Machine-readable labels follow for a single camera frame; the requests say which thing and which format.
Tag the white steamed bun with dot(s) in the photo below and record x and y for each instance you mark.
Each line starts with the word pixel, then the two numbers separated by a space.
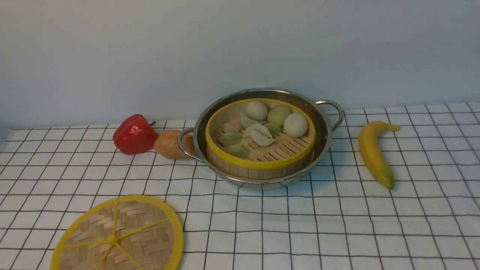
pixel 295 125
pixel 257 110

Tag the pink dumpling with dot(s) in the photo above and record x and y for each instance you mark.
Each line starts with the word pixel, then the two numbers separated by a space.
pixel 233 125

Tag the red bell pepper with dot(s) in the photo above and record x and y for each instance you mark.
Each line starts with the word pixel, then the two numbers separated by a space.
pixel 135 135

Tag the woven bamboo steamer lid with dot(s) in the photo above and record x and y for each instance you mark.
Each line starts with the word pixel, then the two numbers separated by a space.
pixel 132 232

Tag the stainless steel two-handled pot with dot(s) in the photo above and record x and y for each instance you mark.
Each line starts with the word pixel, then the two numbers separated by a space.
pixel 326 116

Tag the brown potato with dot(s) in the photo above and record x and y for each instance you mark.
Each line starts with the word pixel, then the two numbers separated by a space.
pixel 166 144

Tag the white dumpling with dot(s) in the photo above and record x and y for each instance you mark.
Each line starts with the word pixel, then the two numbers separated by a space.
pixel 259 134

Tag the green dumpling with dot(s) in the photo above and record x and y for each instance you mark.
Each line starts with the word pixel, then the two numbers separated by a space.
pixel 227 139

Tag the green steamed bun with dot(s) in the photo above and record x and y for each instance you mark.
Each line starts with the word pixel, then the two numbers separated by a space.
pixel 278 114

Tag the yellow banana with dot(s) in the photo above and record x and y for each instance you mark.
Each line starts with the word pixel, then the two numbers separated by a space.
pixel 372 154

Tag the white checkered tablecloth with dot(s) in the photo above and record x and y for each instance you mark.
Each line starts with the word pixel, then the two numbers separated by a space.
pixel 336 217

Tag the bamboo steamer basket yellow rim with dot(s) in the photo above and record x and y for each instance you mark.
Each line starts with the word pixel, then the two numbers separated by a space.
pixel 247 160

